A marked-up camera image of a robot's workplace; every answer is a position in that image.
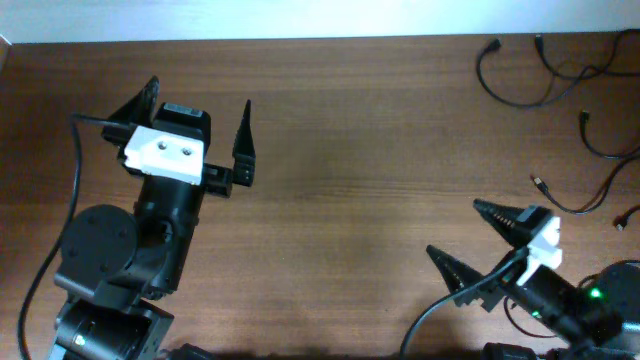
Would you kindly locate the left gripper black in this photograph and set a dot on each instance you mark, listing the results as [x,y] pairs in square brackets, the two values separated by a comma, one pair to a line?
[216,176]

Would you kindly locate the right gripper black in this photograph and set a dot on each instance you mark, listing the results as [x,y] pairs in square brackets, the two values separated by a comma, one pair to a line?
[498,276]

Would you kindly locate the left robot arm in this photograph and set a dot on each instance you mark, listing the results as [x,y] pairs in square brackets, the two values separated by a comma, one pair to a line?
[115,263]

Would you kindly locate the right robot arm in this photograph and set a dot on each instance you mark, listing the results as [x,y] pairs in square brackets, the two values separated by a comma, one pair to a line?
[598,319]

